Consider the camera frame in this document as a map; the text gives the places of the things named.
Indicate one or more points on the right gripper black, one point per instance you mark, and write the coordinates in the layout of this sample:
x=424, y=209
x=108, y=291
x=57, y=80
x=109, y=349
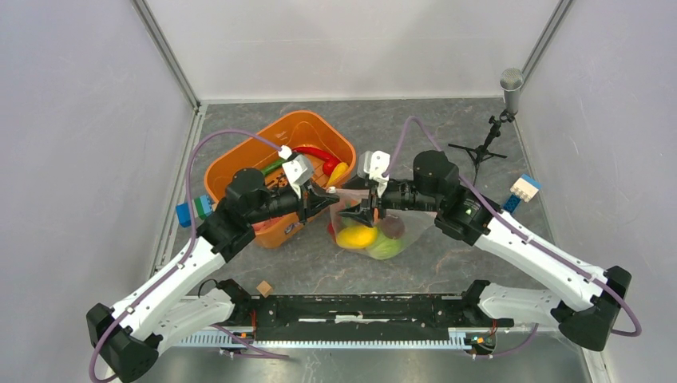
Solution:
x=364, y=213

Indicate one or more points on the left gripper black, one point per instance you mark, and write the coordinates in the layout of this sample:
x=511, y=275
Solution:
x=311, y=202

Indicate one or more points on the yellow mango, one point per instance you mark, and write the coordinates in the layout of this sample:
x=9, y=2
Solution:
x=356, y=237

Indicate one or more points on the dark purple plum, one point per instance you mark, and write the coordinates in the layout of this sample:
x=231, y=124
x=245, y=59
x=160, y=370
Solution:
x=393, y=227

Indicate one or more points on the clear zip top bag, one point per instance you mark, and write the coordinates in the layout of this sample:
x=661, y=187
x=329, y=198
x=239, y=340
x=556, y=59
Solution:
x=417, y=222

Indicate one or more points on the green round fruit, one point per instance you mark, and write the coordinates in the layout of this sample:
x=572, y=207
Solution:
x=384, y=248

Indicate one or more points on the orange plastic tub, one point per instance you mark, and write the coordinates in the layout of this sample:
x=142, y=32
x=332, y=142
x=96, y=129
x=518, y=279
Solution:
x=297, y=129

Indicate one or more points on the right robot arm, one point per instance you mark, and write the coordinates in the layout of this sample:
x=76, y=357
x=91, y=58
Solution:
x=581, y=300

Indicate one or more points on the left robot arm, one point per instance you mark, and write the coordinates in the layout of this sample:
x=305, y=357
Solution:
x=129, y=334

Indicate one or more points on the yellow chili pepper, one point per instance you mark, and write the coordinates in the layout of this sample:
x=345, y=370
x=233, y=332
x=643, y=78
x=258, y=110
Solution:
x=339, y=170

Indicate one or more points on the red chili pepper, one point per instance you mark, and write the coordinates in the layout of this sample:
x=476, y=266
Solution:
x=316, y=152

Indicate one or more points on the green cucumber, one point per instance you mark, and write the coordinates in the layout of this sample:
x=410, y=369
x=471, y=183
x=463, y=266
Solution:
x=272, y=167

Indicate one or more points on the small wooden cube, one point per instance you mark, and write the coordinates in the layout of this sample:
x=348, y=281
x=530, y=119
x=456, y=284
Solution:
x=265, y=289

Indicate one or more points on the blue green white block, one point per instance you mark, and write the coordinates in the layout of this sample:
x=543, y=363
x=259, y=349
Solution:
x=201, y=208

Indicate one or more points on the orange yellow toy block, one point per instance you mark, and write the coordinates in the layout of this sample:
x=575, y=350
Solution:
x=511, y=204

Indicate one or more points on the white blue toy block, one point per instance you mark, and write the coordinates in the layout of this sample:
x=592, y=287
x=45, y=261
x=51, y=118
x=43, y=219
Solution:
x=525, y=188

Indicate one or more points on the microphone on tripod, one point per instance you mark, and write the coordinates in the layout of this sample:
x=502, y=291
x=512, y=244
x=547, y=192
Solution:
x=511, y=82

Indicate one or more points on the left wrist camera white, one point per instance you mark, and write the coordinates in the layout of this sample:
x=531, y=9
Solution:
x=297, y=168

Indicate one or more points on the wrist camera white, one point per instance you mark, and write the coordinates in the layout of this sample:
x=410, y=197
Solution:
x=297, y=168
x=374, y=166

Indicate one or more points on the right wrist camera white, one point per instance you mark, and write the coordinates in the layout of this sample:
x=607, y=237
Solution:
x=374, y=166

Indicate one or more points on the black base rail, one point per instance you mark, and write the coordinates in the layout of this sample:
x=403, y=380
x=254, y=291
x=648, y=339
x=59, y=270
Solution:
x=359, y=317

